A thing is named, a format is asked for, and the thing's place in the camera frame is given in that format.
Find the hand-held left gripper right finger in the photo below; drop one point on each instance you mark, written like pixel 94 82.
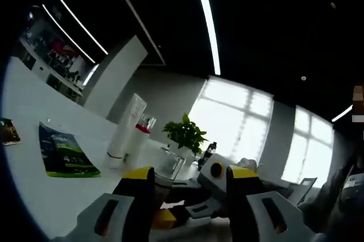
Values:
pixel 256 219

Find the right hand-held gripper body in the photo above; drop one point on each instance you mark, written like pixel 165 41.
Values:
pixel 210 182

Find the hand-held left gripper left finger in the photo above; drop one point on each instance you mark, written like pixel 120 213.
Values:
pixel 113 219

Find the white pump skincare bottle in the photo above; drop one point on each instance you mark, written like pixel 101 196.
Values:
pixel 163 191

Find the red collared white skincare bottle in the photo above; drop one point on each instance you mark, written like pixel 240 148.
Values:
pixel 138 145

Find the dark green skincare sachet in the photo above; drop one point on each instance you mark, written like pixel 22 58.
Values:
pixel 68 151

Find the white skincare tube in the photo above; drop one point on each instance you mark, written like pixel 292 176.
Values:
pixel 125 134

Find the dark bottle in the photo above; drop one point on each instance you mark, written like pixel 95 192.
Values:
pixel 209 152

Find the potted green plant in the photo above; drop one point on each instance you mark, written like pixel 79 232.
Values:
pixel 185 134

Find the white framed board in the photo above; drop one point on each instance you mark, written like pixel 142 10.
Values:
pixel 305 191

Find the person's dark clothing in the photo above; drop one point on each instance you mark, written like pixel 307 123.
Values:
pixel 321 205

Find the window with white blind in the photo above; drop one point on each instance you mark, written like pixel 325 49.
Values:
pixel 307 145
pixel 227 117

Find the white grey chest device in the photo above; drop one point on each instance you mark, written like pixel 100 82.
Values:
pixel 354 183

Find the long ceiling light strip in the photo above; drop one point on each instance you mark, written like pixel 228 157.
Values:
pixel 216 68

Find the small brown gold packet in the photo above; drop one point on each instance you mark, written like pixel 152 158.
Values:
pixel 10 132

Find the long white counter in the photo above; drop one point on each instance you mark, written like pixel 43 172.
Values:
pixel 42 68

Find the colourful wall display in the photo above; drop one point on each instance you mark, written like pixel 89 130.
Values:
pixel 61 49

